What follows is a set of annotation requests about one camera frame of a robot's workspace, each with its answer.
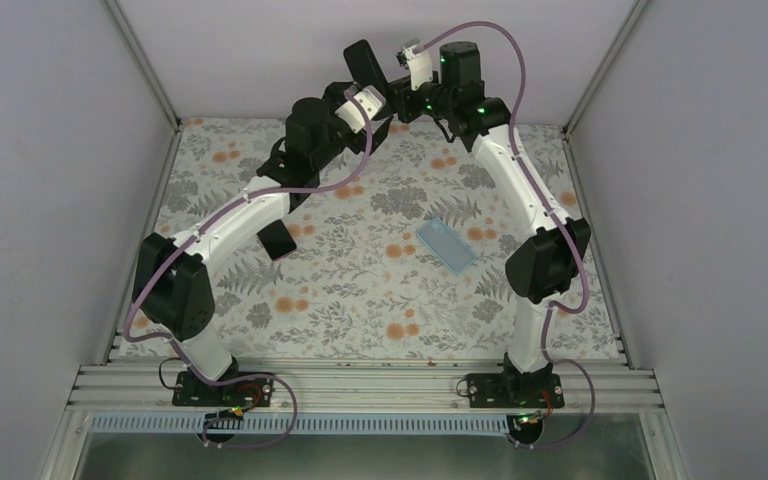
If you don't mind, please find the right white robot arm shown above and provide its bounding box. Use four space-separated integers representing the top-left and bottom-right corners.
386 40 591 407

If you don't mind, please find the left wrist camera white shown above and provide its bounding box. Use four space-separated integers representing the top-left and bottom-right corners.
335 86 387 134

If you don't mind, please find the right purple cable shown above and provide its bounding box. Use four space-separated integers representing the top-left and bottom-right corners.
417 21 597 452

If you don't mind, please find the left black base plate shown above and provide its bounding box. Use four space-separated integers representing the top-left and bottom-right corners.
171 371 274 409

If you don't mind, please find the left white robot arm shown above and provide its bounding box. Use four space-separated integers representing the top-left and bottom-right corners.
124 82 387 405

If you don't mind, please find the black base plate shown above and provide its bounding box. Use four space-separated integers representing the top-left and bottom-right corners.
171 371 274 409
455 373 565 409

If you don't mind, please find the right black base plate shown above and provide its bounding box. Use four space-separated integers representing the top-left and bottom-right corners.
455 373 565 409

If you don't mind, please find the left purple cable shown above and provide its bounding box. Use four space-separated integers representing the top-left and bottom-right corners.
122 92 375 386

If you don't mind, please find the purple cable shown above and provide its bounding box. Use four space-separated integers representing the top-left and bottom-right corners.
122 92 375 386
417 21 597 452

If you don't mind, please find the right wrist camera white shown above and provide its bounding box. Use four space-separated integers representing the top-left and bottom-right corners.
396 39 434 91

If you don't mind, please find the floral patterned table mat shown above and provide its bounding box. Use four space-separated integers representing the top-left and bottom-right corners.
155 118 622 362

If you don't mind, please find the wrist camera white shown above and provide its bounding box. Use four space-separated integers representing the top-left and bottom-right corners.
335 86 387 134
396 39 434 91

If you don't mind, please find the black phone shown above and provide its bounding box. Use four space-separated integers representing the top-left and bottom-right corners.
343 39 390 102

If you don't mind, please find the aluminium rail base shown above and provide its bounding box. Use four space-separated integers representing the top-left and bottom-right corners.
42 358 687 479

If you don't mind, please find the black smartphone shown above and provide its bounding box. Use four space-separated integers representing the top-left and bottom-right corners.
257 220 297 261

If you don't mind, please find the light blue phone case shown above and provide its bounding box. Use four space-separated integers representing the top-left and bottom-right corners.
417 218 477 275

